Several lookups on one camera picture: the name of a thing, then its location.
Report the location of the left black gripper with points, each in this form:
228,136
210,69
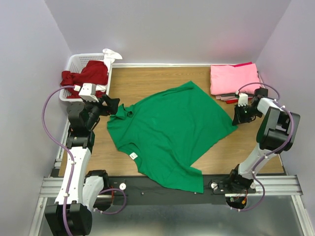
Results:
112,106

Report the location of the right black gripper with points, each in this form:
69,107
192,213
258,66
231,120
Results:
237,118

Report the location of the green t shirt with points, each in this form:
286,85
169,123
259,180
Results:
165,133

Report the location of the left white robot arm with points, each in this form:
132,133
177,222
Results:
71,213

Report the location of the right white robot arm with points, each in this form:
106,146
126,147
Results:
275,135

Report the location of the folded shirts stack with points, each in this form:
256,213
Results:
226,98

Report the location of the dark red t shirt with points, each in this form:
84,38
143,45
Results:
95,72

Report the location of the pink folded t shirt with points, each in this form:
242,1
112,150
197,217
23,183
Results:
233,78

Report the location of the white t shirt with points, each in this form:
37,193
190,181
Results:
110,57

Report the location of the white plastic laundry basket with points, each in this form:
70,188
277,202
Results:
76,63

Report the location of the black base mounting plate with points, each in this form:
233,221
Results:
141,190

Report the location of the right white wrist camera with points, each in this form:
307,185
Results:
243,99

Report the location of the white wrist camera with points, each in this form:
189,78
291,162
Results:
243,99
87,92

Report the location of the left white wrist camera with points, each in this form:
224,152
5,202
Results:
87,92

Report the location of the aluminium frame rail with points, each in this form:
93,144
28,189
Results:
216,161

